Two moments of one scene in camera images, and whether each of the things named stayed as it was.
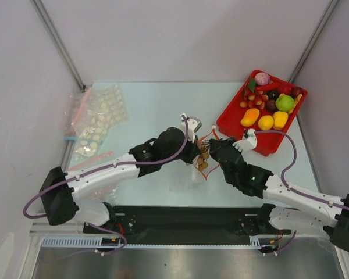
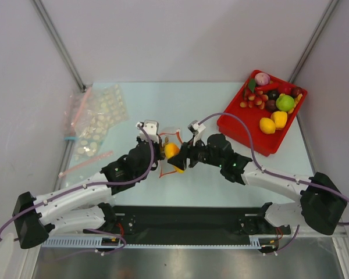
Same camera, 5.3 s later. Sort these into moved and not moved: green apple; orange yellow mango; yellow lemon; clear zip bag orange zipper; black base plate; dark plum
Moved: clear zip bag orange zipper; orange yellow mango
Not moved: black base plate; dark plum; yellow lemon; green apple
